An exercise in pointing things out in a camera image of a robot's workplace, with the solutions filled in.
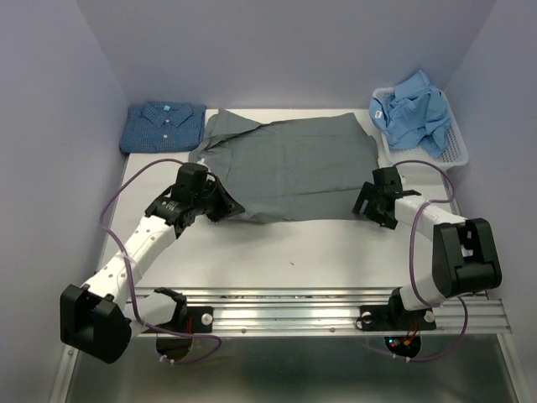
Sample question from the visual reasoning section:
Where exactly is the white plastic basket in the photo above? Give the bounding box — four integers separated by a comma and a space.
378, 92, 469, 170

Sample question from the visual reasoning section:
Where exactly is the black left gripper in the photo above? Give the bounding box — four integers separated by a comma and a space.
193, 175, 243, 222

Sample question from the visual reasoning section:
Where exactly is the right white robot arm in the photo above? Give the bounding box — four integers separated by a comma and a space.
352, 166, 502, 332

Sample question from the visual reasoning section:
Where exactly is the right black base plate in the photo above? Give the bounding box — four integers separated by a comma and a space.
355, 305, 436, 332

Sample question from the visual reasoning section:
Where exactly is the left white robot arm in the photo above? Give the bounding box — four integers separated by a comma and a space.
60, 163, 244, 364

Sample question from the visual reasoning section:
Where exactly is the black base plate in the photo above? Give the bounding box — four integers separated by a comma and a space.
157, 306, 214, 334
355, 305, 436, 332

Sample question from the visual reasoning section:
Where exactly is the aluminium rail frame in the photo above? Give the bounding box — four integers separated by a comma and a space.
50, 167, 521, 403

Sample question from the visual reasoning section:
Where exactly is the blue checked folded shirt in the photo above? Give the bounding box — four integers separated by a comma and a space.
119, 101, 206, 154

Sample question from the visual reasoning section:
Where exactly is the grey long sleeve shirt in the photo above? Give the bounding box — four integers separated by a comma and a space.
189, 110, 378, 223

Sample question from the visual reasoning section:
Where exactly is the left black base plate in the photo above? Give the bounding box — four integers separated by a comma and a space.
157, 306, 214, 334

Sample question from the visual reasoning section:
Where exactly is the light blue crumpled shirt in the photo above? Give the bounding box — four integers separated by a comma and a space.
369, 70, 451, 158

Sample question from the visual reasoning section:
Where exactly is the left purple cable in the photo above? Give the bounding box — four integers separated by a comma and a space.
98, 158, 222, 365

